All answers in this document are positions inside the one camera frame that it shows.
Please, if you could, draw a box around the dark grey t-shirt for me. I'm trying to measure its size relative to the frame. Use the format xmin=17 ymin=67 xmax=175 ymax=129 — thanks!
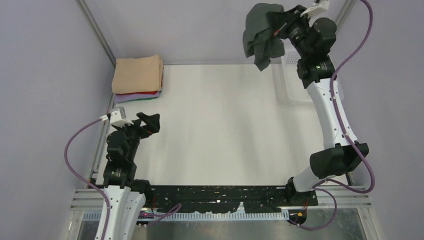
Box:
xmin=242 ymin=3 xmax=285 ymax=71

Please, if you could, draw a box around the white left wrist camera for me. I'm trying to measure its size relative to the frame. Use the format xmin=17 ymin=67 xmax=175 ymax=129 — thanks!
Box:
xmin=99 ymin=106 xmax=134 ymax=128

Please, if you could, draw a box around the white plastic basket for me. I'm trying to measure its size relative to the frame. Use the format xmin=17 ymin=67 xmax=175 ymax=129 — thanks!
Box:
xmin=272 ymin=48 xmax=345 ymax=107

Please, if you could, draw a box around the white slotted cable duct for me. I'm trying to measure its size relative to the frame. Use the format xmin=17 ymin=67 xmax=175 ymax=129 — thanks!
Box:
xmin=82 ymin=211 xmax=291 ymax=222

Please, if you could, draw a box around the folded beige t-shirt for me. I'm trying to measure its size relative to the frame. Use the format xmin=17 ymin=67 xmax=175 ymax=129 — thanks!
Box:
xmin=111 ymin=54 xmax=164 ymax=94

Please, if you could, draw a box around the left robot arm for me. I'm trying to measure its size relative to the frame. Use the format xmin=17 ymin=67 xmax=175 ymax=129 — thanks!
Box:
xmin=95 ymin=107 xmax=160 ymax=240

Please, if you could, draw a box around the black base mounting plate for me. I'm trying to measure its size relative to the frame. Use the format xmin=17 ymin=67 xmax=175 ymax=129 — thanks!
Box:
xmin=144 ymin=185 xmax=318 ymax=214

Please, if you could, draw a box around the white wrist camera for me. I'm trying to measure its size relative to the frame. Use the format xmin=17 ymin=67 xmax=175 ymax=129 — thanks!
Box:
xmin=99 ymin=106 xmax=134 ymax=128
xmin=300 ymin=0 xmax=330 ymax=18

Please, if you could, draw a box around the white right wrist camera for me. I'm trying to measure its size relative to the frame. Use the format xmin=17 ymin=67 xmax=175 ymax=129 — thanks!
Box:
xmin=300 ymin=0 xmax=330 ymax=18

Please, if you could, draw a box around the folded lavender t-shirt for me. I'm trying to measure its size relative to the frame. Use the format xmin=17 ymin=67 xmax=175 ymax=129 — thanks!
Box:
xmin=114 ymin=93 xmax=161 ymax=104

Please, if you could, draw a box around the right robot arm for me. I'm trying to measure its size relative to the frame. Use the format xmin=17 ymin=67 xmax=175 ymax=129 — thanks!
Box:
xmin=266 ymin=5 xmax=369 ymax=205

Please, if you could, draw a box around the folded green t-shirt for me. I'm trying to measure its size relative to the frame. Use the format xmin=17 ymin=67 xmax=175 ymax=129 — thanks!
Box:
xmin=133 ymin=96 xmax=158 ymax=101

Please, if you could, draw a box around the aluminium frame rail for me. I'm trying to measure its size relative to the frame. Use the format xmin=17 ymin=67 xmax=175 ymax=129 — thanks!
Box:
xmin=70 ymin=185 xmax=372 ymax=212

